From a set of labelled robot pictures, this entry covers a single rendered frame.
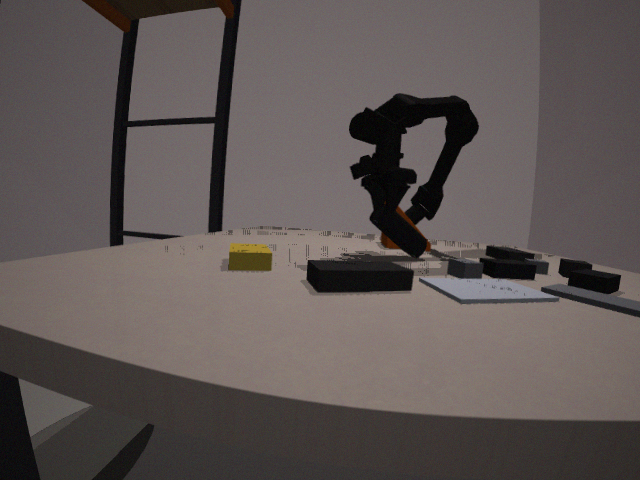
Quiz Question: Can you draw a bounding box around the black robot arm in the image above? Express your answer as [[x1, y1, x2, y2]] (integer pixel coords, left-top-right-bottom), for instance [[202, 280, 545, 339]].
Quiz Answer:
[[349, 93, 479, 225]]

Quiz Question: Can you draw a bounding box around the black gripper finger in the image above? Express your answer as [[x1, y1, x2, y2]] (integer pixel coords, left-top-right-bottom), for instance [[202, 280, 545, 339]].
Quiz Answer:
[[380, 183, 410, 217], [364, 187, 386, 210]]

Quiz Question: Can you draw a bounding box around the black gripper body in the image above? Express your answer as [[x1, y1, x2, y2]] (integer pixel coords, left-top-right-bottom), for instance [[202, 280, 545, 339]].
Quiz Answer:
[[361, 146, 417, 188]]

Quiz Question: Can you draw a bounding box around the yellow block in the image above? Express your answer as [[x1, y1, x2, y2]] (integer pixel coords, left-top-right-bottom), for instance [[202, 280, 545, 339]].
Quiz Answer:
[[229, 243, 272, 271]]

